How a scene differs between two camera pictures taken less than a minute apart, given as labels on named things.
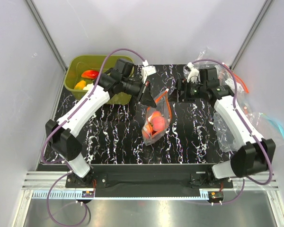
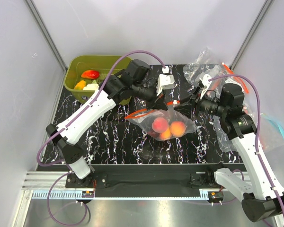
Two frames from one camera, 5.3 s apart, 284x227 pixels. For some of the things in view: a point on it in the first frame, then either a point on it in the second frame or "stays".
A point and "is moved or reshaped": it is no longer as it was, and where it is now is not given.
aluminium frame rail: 46,32 stays
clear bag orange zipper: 157,118 is moved or reshaped
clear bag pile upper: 227,74 stays
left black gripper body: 143,91 → 152,101
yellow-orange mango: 80,85 stays
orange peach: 156,113 → 177,129
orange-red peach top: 146,135 → 166,135
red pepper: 90,74 stays
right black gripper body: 191,91 → 194,99
